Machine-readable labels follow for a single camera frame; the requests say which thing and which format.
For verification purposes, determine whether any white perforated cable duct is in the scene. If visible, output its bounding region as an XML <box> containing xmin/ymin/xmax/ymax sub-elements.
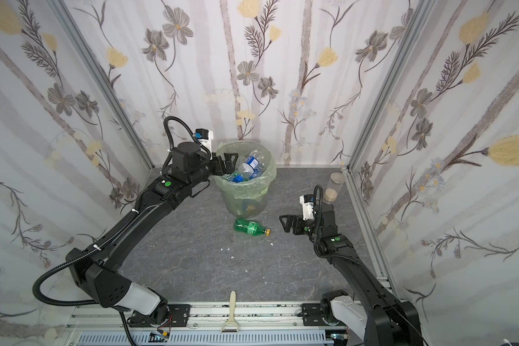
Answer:
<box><xmin>72</xmin><ymin>330</ymin><xmax>334</xmax><ymax>345</ymax></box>

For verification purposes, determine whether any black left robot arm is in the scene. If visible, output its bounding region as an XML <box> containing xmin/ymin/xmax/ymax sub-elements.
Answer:
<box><xmin>33</xmin><ymin>116</ymin><xmax>238</xmax><ymax>327</ymax></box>

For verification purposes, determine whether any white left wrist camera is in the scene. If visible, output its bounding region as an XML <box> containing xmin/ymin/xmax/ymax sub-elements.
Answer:
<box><xmin>195</xmin><ymin>128</ymin><xmax>213</xmax><ymax>151</ymax></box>

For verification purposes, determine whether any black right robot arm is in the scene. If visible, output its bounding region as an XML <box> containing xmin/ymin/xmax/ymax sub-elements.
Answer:
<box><xmin>279</xmin><ymin>185</ymin><xmax>428</xmax><ymax>345</ymax></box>

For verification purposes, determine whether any mesh bin with green liner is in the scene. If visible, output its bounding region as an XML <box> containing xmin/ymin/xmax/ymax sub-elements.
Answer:
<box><xmin>215</xmin><ymin>141</ymin><xmax>277</xmax><ymax>219</ymax></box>

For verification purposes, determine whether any cream handled peeler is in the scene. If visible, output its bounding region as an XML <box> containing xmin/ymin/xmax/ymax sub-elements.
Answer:
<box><xmin>221</xmin><ymin>291</ymin><xmax>239</xmax><ymax>333</ymax></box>

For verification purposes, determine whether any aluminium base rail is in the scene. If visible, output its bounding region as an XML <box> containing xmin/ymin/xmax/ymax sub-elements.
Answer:
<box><xmin>59</xmin><ymin>302</ymin><xmax>363</xmax><ymax>345</ymax></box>

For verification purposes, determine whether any green bottle yellow cap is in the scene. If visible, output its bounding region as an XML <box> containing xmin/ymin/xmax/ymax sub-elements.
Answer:
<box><xmin>233</xmin><ymin>219</ymin><xmax>271</xmax><ymax>236</ymax></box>

